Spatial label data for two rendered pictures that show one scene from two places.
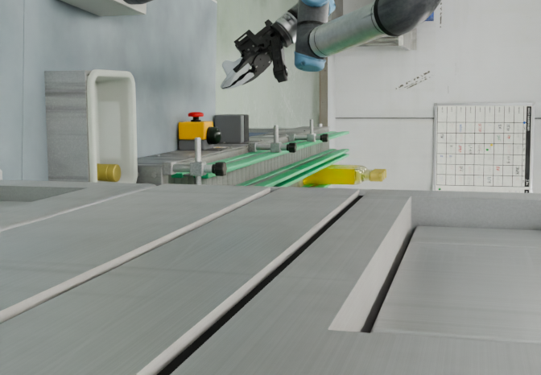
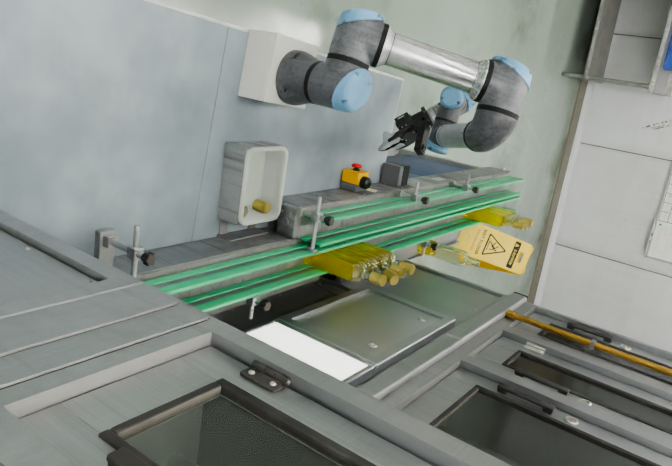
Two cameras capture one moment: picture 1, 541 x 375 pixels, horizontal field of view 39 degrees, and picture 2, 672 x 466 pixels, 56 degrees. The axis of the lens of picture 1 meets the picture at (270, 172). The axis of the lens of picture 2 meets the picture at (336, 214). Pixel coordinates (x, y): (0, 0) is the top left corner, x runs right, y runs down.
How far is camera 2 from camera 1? 0.63 m
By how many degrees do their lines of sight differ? 20
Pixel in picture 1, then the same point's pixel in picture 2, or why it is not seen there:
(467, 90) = not seen: outside the picture
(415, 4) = (485, 136)
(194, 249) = (50, 350)
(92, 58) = (268, 131)
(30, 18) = (218, 110)
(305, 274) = (50, 377)
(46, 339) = not seen: outside the picture
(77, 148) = (235, 193)
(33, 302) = not seen: outside the picture
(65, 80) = (235, 150)
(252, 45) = (405, 124)
